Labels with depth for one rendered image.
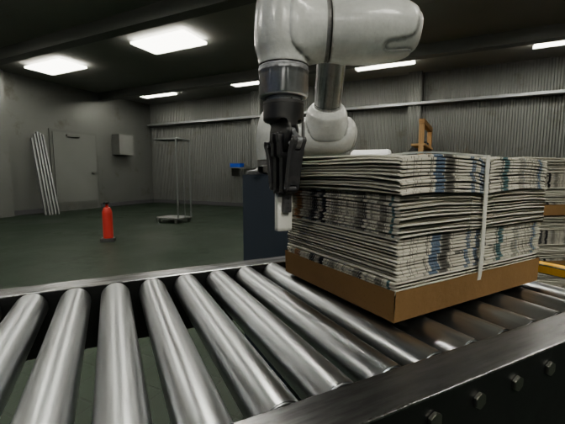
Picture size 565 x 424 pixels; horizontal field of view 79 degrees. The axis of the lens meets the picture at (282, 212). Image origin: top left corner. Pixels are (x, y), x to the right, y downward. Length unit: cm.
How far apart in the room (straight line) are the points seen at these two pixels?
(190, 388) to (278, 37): 52
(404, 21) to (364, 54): 8
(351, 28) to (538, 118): 866
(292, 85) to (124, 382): 48
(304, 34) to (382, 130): 860
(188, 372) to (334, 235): 31
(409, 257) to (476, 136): 859
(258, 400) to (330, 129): 110
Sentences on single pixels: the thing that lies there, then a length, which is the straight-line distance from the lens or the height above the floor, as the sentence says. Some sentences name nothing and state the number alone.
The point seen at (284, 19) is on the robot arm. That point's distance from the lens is 64.
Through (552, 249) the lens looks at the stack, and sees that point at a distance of 180.
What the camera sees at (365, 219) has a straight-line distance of 51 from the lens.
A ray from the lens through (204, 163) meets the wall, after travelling 1147.
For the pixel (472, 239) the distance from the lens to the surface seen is 61.
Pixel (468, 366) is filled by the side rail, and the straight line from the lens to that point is 45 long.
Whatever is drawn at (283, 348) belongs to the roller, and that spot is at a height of 79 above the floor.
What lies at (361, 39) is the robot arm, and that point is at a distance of 65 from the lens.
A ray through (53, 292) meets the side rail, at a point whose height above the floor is 80.
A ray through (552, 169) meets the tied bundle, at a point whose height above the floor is 102.
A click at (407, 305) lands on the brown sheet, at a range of 51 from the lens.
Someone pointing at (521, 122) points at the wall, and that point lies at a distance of 917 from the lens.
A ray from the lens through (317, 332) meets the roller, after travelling 49.
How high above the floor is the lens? 100
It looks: 6 degrees down
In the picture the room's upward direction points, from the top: straight up
